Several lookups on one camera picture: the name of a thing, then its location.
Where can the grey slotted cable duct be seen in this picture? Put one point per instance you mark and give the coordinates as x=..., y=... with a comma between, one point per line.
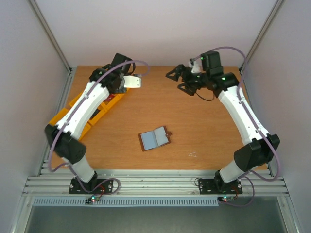
x=129, y=202

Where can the right small circuit board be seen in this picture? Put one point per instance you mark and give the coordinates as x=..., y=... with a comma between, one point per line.
x=226, y=198

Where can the yellow bin near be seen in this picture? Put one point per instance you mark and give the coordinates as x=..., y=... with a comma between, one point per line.
x=61, y=114

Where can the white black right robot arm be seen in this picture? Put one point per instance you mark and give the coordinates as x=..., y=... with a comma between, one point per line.
x=259, y=146

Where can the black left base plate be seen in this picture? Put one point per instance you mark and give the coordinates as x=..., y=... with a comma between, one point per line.
x=104, y=188

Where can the brown leather card holder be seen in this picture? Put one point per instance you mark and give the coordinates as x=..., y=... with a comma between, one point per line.
x=154, y=139

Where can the right aluminium frame post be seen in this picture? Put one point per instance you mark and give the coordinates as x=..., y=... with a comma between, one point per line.
x=263, y=31

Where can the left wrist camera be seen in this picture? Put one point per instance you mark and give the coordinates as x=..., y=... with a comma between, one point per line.
x=132, y=82

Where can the left small circuit board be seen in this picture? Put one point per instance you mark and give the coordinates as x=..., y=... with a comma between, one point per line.
x=92, y=200

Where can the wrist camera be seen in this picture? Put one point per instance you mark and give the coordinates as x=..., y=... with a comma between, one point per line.
x=194, y=67
x=132, y=82

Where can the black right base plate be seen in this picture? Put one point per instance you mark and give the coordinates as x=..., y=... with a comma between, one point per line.
x=211, y=186

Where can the red VIP card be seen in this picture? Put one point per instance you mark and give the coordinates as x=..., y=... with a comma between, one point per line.
x=110, y=97

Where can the aluminium frame post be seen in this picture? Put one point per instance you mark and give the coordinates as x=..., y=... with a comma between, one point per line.
x=263, y=31
x=41, y=19

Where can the left aluminium frame post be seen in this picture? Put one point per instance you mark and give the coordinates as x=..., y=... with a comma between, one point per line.
x=41, y=19

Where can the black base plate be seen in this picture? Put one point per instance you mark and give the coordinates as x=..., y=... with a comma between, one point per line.
x=104, y=188
x=211, y=186

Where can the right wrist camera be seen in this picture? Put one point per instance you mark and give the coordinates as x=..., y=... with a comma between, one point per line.
x=194, y=67

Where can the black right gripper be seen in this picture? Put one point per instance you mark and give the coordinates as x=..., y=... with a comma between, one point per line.
x=187, y=79

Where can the small circuit board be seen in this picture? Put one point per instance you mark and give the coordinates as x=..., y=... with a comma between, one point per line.
x=226, y=198
x=92, y=200

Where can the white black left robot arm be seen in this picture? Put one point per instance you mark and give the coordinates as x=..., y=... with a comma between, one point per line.
x=63, y=137

